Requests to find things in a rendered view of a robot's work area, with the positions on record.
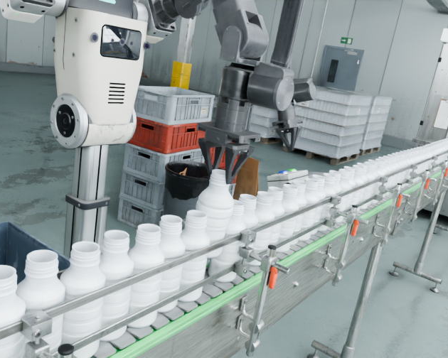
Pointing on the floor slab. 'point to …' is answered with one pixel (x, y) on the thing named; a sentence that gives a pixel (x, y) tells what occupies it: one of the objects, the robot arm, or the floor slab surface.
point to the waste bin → (183, 187)
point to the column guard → (180, 74)
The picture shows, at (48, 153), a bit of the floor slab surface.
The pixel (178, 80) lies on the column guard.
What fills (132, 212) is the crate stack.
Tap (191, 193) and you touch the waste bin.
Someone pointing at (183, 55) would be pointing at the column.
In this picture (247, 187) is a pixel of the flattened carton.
